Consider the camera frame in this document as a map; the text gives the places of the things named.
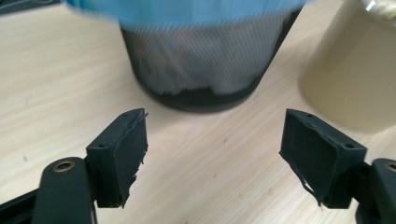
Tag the dark flat object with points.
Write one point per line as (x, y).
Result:
(21, 4)

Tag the blue bin liner bag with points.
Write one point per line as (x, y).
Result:
(186, 12)

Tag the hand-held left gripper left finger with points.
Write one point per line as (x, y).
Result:
(120, 161)

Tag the black mesh waste bin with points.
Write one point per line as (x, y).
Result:
(199, 68)

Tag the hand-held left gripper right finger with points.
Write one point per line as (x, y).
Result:
(314, 155)

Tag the beige plastic container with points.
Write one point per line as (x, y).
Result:
(355, 68)

